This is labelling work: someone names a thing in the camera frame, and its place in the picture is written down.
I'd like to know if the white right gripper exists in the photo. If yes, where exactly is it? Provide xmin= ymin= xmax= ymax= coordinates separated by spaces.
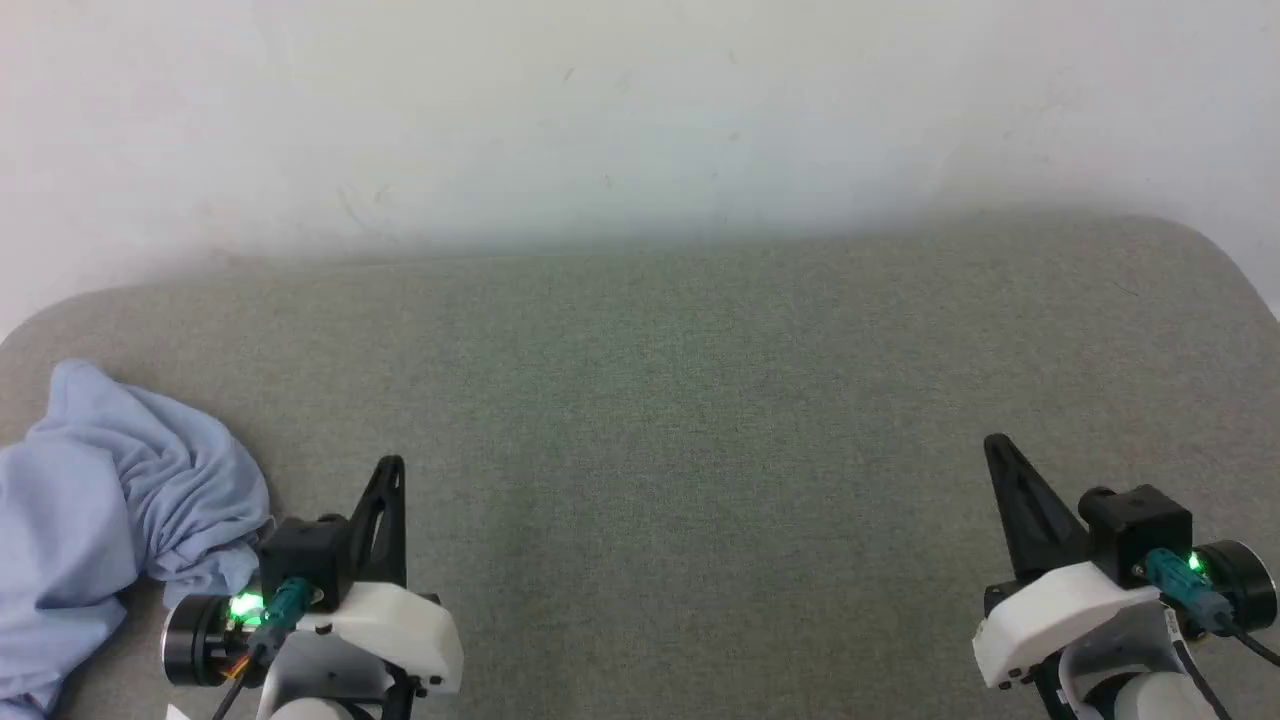
xmin=973 ymin=433 xmax=1278 ymax=693

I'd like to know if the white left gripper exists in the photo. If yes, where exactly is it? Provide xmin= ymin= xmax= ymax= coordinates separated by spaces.
xmin=163 ymin=455 xmax=466 ymax=703

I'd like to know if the light blue cloth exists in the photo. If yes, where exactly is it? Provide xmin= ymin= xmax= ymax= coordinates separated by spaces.
xmin=0 ymin=360 xmax=273 ymax=720

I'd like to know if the grey fabric sofa seat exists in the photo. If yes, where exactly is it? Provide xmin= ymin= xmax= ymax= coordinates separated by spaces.
xmin=0 ymin=212 xmax=1280 ymax=720

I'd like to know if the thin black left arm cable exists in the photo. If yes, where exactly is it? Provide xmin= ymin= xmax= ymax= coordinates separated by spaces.
xmin=210 ymin=577 xmax=313 ymax=720

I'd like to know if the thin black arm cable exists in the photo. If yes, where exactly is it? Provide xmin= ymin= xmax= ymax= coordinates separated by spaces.
xmin=210 ymin=577 xmax=313 ymax=720
xmin=1143 ymin=548 xmax=1280 ymax=669

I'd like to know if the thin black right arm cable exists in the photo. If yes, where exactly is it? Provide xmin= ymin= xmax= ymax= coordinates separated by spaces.
xmin=1143 ymin=548 xmax=1280 ymax=669

